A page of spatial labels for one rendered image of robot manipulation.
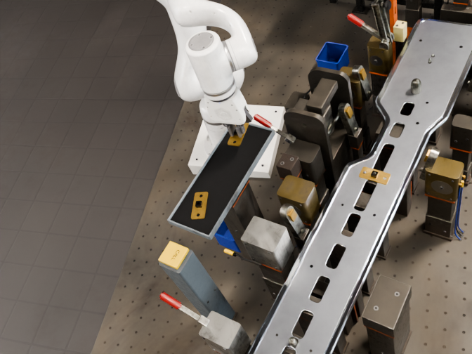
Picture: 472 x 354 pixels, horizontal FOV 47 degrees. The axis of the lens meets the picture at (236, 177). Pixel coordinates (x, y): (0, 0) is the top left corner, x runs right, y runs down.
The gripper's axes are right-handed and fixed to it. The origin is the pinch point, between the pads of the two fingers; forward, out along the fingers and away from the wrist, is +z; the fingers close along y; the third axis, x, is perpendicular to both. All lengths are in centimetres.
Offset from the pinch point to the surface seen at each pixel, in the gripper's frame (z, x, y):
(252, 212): 26.5, -10.8, 2.1
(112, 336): 53, -52, -41
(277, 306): 22.2, -38.5, 19.7
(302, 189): 14.6, -7.0, 18.6
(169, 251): 6.7, -36.5, -7.2
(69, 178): 124, 39, -158
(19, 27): 125, 165, -286
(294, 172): 15.3, -1.6, 14.6
